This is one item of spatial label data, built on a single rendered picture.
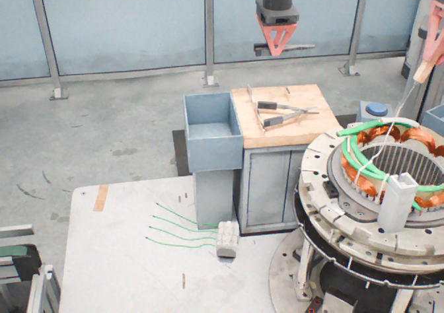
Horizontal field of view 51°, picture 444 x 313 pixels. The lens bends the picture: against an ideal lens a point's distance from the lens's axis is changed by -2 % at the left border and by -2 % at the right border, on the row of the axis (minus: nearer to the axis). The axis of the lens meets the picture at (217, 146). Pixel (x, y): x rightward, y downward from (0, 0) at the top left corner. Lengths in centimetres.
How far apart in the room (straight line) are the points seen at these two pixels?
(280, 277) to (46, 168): 185
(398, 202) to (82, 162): 213
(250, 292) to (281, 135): 33
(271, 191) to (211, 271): 22
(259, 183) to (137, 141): 176
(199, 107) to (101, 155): 163
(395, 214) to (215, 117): 53
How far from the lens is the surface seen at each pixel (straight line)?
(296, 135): 93
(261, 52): 96
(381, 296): 106
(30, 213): 242
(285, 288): 100
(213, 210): 108
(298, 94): 107
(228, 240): 105
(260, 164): 97
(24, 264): 120
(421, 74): 72
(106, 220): 117
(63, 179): 255
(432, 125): 109
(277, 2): 91
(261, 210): 107
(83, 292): 105
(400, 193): 68
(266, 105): 97
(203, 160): 94
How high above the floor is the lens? 161
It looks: 38 degrees down
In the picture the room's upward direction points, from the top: straight up
